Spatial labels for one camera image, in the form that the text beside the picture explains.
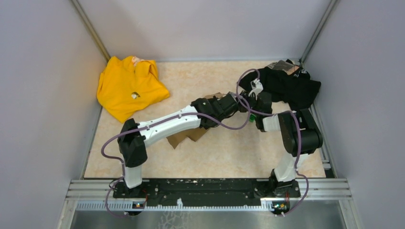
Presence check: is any brown cardboard box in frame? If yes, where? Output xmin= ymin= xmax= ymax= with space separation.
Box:
xmin=166 ymin=93 xmax=225 ymax=149

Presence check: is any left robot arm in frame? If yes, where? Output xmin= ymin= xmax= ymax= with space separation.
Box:
xmin=117 ymin=93 xmax=238 ymax=198

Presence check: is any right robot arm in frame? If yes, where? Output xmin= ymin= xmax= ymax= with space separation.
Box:
xmin=240 ymin=91 xmax=323 ymax=197

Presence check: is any small green block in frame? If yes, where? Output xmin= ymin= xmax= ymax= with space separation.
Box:
xmin=249 ymin=114 xmax=256 ymax=123

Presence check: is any black shirt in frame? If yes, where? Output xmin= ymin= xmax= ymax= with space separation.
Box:
xmin=238 ymin=65 xmax=321 ymax=110

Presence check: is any yellow shirt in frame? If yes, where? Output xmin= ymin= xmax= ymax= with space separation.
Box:
xmin=96 ymin=56 xmax=170 ymax=123

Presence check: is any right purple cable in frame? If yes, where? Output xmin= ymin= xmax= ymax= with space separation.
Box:
xmin=235 ymin=68 xmax=309 ymax=217

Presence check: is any purple cable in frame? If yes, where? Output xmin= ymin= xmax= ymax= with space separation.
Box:
xmin=100 ymin=92 xmax=252 ymax=219
xmin=235 ymin=68 xmax=309 ymax=217

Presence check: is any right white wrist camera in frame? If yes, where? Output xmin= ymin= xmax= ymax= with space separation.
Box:
xmin=248 ymin=78 xmax=263 ymax=97

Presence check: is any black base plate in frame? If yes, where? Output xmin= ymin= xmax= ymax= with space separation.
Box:
xmin=113 ymin=178 xmax=301 ymax=207

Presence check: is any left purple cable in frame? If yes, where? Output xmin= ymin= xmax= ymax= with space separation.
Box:
xmin=100 ymin=92 xmax=252 ymax=219

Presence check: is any aluminium frame rail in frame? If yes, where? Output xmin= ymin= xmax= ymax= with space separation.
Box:
xmin=65 ymin=178 xmax=352 ymax=213

